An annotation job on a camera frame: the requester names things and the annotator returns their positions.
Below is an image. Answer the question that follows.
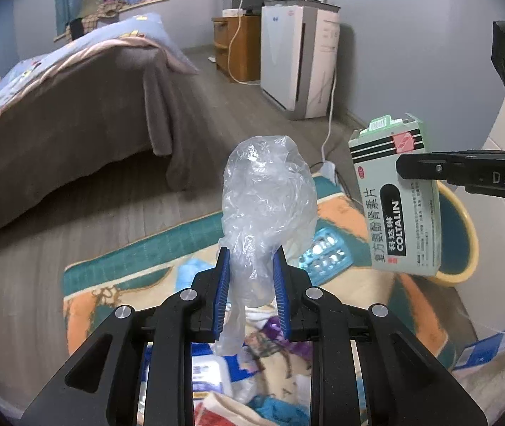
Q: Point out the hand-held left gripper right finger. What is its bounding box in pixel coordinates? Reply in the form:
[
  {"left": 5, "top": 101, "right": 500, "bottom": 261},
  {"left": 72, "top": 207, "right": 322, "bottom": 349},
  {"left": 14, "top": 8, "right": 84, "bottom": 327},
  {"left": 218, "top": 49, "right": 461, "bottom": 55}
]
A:
[{"left": 272, "top": 246, "right": 488, "bottom": 426}]

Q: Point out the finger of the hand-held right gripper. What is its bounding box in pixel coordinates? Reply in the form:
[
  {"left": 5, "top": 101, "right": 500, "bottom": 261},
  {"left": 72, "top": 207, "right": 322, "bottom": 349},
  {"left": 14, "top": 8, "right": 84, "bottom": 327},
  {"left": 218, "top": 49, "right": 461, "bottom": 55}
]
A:
[{"left": 395, "top": 150, "right": 505, "bottom": 202}]

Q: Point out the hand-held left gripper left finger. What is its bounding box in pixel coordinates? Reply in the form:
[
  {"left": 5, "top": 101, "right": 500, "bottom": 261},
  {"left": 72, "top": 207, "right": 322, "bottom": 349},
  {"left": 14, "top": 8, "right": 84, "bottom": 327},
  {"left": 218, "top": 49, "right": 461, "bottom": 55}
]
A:
[{"left": 21, "top": 246, "right": 232, "bottom": 426}]

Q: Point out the yellow basin with blue inside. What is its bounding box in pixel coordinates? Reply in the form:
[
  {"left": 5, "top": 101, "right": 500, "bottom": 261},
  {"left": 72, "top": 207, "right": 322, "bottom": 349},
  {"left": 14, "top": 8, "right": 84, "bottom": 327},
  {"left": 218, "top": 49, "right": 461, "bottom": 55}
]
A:
[{"left": 430, "top": 182, "right": 479, "bottom": 285}]

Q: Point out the pale green medicine box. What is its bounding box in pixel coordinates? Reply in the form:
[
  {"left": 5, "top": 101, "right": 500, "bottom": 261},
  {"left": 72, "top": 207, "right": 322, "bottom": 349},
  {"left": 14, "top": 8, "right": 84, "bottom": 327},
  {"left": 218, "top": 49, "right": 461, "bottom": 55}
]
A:
[{"left": 348, "top": 114, "right": 442, "bottom": 276}]

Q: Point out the clear plastic bag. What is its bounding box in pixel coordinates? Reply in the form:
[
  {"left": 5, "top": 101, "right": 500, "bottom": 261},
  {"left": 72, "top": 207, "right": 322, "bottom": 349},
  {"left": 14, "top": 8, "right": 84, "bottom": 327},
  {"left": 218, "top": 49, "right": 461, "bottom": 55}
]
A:
[{"left": 214, "top": 134, "right": 319, "bottom": 356}]

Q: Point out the purple wrapper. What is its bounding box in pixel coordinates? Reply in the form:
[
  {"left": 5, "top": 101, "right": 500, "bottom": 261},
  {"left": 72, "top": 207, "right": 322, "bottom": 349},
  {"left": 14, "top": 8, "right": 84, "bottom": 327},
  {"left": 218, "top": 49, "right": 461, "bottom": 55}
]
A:
[{"left": 257, "top": 315, "right": 289, "bottom": 342}]

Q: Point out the blue pill blister pack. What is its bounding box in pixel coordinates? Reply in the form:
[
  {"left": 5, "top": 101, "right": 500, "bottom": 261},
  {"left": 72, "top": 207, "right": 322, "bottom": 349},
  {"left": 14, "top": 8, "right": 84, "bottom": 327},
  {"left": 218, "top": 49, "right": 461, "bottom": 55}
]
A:
[{"left": 299, "top": 226, "right": 351, "bottom": 282}]

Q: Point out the white wet wipes pack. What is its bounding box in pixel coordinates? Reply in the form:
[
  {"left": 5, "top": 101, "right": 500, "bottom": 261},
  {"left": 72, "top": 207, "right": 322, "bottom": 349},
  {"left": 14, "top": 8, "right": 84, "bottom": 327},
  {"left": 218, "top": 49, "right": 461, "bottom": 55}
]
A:
[{"left": 190, "top": 355, "right": 235, "bottom": 398}]

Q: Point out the horse printed mat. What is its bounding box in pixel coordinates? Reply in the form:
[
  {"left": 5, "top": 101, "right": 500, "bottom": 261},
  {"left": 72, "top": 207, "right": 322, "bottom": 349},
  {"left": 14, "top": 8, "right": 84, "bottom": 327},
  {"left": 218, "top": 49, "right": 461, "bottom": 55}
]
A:
[{"left": 62, "top": 173, "right": 479, "bottom": 426}]

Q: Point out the red and white package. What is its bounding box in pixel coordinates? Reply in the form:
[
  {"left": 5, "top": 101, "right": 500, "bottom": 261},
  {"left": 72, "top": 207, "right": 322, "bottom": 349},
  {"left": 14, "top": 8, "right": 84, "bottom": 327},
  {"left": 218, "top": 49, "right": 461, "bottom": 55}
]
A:
[{"left": 192, "top": 393, "right": 253, "bottom": 426}]

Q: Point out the white power strip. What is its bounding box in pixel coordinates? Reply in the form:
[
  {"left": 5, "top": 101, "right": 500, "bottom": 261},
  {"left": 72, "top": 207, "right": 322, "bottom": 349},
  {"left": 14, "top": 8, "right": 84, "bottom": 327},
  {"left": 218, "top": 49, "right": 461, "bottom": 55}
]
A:
[{"left": 314, "top": 161, "right": 339, "bottom": 185}]

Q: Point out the white air purifier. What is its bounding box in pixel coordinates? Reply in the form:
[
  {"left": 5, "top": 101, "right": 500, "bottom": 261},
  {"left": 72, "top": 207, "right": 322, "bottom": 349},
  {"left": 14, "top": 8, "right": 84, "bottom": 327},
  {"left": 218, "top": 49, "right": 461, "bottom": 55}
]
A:
[{"left": 260, "top": 2, "right": 341, "bottom": 120}]

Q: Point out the bed with grey skirt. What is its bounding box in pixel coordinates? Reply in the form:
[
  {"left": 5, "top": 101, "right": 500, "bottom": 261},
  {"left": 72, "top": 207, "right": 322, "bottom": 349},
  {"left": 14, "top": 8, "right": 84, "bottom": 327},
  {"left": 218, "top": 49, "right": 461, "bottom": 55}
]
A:
[{"left": 0, "top": 11, "right": 200, "bottom": 245}]

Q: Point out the wooden cabinet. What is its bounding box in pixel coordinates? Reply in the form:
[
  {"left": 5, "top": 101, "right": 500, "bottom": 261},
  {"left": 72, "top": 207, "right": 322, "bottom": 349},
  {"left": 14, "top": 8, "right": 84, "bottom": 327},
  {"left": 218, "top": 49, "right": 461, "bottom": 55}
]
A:
[{"left": 212, "top": 14, "right": 263, "bottom": 83}]

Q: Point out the light blue patterned quilt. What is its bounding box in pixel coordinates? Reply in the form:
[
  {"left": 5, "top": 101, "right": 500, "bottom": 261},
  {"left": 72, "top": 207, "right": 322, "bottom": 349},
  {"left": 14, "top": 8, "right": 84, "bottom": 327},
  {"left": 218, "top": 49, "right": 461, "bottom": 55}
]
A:
[{"left": 0, "top": 12, "right": 200, "bottom": 152}]

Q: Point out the pile of clothes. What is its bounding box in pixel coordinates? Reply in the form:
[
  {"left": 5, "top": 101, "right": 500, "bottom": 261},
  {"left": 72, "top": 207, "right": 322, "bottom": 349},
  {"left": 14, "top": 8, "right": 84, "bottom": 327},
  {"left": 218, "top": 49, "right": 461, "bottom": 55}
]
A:
[{"left": 64, "top": 0, "right": 147, "bottom": 38}]

